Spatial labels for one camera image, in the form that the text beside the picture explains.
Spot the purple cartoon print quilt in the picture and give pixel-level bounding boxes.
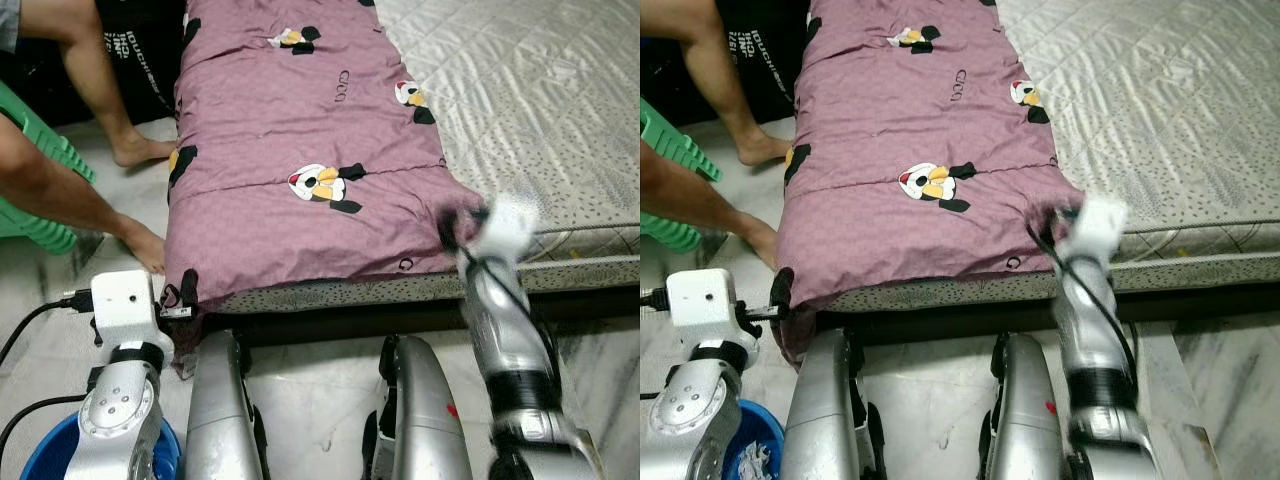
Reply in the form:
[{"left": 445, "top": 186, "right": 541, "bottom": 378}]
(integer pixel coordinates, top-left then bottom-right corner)
[
  {"left": 163, "top": 0, "right": 488, "bottom": 379},
  {"left": 775, "top": 0, "right": 1086, "bottom": 366}
]

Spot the green plastic stool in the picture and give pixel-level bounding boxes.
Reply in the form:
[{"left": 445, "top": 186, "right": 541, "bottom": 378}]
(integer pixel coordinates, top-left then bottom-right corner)
[
  {"left": 640, "top": 95, "right": 723, "bottom": 253},
  {"left": 0, "top": 80, "right": 96, "bottom": 256}
]

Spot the printed paper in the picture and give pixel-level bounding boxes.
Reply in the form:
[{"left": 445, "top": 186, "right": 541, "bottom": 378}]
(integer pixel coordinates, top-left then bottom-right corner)
[{"left": 722, "top": 440, "right": 776, "bottom": 480}]

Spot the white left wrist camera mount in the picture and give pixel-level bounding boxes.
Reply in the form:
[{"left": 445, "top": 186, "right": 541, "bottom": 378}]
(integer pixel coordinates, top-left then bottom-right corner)
[
  {"left": 667, "top": 268, "right": 743, "bottom": 346},
  {"left": 90, "top": 270, "right": 164, "bottom": 346}
]

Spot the blue plastic bucket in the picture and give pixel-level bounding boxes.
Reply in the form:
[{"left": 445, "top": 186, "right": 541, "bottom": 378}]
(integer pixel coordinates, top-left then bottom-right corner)
[
  {"left": 720, "top": 400, "right": 786, "bottom": 480},
  {"left": 20, "top": 410, "right": 183, "bottom": 480}
]

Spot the white patterned mattress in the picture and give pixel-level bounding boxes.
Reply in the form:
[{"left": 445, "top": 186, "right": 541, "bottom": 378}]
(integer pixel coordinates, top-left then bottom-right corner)
[
  {"left": 205, "top": 0, "right": 641, "bottom": 316},
  {"left": 830, "top": 0, "right": 1280, "bottom": 313}
]

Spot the black bag white print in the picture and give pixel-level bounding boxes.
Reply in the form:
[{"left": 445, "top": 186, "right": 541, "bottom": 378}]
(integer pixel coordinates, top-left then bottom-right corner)
[
  {"left": 715, "top": 0, "right": 813, "bottom": 126},
  {"left": 95, "top": 0, "right": 191, "bottom": 126}
]

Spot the dark bed base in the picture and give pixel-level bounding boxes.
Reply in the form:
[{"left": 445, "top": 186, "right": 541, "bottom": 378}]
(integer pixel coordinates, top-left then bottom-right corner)
[
  {"left": 850, "top": 285, "right": 1280, "bottom": 346},
  {"left": 230, "top": 285, "right": 641, "bottom": 346}
]

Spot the silver robot right leg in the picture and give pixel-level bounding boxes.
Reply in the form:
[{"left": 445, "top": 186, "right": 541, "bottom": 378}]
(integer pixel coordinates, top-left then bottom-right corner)
[
  {"left": 362, "top": 335, "right": 473, "bottom": 480},
  {"left": 980, "top": 335, "right": 1066, "bottom": 480}
]

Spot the silver robot leg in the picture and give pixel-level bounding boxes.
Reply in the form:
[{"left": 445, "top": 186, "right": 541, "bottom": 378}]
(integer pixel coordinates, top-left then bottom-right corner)
[
  {"left": 362, "top": 335, "right": 473, "bottom": 480},
  {"left": 185, "top": 330, "right": 269, "bottom": 480},
  {"left": 780, "top": 328, "right": 886, "bottom": 480},
  {"left": 980, "top": 335, "right": 1066, "bottom": 480}
]

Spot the bare person leg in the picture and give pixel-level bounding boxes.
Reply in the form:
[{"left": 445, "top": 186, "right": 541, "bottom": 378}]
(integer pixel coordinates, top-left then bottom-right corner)
[
  {"left": 15, "top": 0, "right": 176, "bottom": 169},
  {"left": 640, "top": 140, "right": 781, "bottom": 269},
  {"left": 675, "top": 0, "right": 796, "bottom": 166},
  {"left": 0, "top": 115, "right": 169, "bottom": 273}
]

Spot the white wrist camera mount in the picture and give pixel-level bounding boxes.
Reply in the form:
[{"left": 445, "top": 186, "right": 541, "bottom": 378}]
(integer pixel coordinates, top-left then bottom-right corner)
[
  {"left": 1070, "top": 195, "right": 1129, "bottom": 263},
  {"left": 90, "top": 270, "right": 164, "bottom": 346},
  {"left": 478, "top": 192, "right": 543, "bottom": 263},
  {"left": 667, "top": 268, "right": 743, "bottom": 346}
]

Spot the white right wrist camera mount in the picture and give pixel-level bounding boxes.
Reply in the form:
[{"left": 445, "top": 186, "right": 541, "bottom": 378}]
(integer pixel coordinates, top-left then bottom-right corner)
[
  {"left": 478, "top": 192, "right": 543, "bottom": 263},
  {"left": 1070, "top": 195, "right": 1129, "bottom": 263}
]

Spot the silver robot left leg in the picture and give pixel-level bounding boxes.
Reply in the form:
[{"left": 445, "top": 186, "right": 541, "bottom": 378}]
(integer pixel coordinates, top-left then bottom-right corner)
[
  {"left": 185, "top": 330, "right": 269, "bottom": 480},
  {"left": 780, "top": 328, "right": 886, "bottom": 480}
]

